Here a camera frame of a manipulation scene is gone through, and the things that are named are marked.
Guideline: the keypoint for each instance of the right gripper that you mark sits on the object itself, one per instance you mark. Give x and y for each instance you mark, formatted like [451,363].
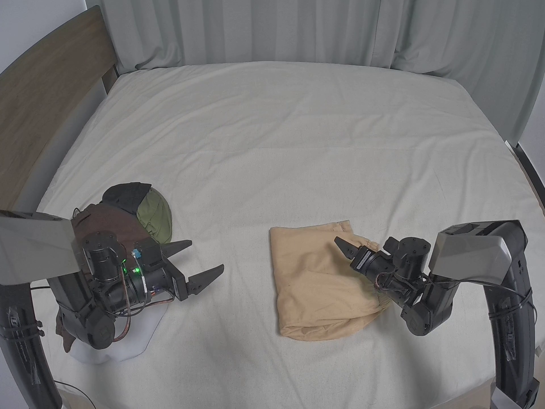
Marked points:
[370,263]

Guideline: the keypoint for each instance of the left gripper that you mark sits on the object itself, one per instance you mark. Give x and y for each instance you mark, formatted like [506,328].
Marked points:
[153,286]

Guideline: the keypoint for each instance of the khaki shorts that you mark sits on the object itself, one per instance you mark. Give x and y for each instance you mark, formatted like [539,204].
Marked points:
[311,271]

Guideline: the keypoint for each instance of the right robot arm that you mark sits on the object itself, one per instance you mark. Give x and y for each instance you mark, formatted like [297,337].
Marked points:
[468,254]

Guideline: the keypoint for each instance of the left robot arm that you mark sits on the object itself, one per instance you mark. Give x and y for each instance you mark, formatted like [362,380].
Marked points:
[98,254]

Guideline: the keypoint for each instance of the bed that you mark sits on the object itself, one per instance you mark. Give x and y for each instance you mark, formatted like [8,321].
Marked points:
[298,143]

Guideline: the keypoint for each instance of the green garment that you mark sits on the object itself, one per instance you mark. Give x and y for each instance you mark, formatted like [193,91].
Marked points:
[155,215]

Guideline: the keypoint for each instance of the brown garment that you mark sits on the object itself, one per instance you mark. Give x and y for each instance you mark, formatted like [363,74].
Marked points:
[110,224]

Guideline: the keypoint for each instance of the white garment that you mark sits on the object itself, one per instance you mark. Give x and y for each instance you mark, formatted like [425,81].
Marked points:
[136,339]

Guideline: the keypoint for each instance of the black garment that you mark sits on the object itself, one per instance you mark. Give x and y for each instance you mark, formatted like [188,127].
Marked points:
[125,196]

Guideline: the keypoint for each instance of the pale green curtain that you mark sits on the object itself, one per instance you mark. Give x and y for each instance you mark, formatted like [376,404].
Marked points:
[255,15]

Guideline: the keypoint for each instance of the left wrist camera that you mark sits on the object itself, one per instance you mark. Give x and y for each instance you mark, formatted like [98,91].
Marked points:
[149,258]

